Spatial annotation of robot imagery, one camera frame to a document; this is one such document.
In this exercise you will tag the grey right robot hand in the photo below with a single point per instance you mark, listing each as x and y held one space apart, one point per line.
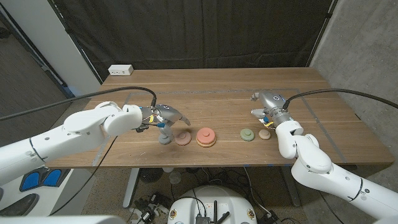
273 101

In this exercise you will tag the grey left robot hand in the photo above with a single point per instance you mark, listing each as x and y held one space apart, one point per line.
168 112

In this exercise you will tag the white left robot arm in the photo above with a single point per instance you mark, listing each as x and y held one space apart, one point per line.
77 127

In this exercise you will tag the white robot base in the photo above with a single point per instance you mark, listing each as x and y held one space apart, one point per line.
214 196

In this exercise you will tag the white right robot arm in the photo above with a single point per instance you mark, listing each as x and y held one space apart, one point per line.
326 177

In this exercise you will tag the grey tape outline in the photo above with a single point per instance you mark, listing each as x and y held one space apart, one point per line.
202 91

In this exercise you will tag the white power strip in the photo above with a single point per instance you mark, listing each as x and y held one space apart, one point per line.
120 69

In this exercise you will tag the black floor fan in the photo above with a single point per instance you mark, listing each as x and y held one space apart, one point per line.
151 175

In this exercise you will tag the clear plastic cup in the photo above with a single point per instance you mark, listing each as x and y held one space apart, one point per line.
175 177

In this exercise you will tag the white table leg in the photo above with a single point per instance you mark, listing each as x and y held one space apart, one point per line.
130 186

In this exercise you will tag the grey table leg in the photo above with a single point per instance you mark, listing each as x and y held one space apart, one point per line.
290 186

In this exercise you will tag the black backdrop curtain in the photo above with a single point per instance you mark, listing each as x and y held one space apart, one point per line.
202 31

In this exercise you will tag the black power adapter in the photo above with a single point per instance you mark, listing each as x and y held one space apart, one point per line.
146 216

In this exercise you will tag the black floor power strip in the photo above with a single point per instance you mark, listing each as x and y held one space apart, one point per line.
270 217

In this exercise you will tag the black blue foot pedal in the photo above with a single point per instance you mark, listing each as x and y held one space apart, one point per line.
49 179

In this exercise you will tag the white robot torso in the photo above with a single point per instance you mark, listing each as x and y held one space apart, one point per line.
62 220

